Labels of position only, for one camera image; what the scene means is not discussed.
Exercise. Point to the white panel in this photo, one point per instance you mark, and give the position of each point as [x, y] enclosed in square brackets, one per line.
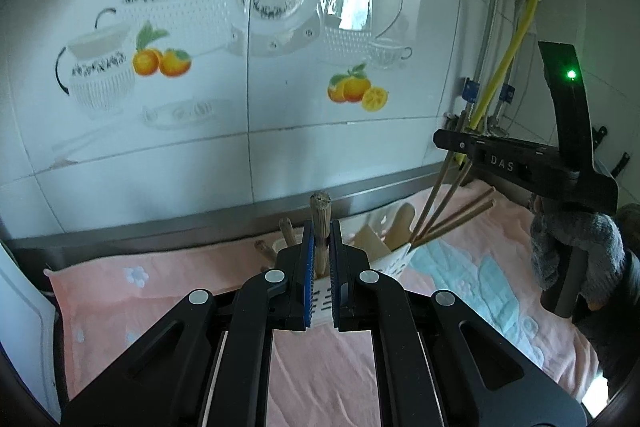
[25, 307]

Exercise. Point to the person's right hand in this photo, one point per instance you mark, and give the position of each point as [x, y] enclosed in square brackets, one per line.
[605, 257]

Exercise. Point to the group of wooden chopsticks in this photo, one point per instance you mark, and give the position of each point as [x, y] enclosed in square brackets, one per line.
[484, 208]

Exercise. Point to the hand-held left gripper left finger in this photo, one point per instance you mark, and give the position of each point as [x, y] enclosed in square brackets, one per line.
[309, 267]

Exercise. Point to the pink towel with blue print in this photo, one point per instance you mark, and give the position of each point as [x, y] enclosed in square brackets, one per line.
[125, 297]

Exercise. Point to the yellow gas pipe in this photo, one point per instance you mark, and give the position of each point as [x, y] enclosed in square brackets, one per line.
[520, 32]

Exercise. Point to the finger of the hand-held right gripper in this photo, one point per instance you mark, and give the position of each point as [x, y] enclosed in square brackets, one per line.
[457, 142]

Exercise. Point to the white house-shaped utensil holder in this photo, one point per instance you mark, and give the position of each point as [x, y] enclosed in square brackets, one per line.
[395, 262]

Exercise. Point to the brown wooden chopstick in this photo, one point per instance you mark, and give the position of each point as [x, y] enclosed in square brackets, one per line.
[453, 191]
[485, 194]
[286, 229]
[320, 212]

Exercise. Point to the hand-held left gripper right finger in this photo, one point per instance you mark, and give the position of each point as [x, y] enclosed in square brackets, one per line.
[335, 267]

